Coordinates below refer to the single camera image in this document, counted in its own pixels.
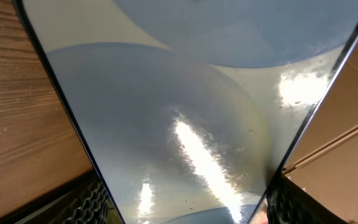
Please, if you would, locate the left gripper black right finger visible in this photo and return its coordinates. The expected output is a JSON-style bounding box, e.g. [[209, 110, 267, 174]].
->
[[267, 173, 347, 224]]

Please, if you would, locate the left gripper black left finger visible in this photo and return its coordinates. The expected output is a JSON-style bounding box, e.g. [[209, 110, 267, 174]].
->
[[0, 171, 109, 223]]

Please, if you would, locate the Samsung Galaxy smartphone blue screen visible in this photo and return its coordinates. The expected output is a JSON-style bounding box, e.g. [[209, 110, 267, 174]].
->
[[14, 0, 358, 224]]

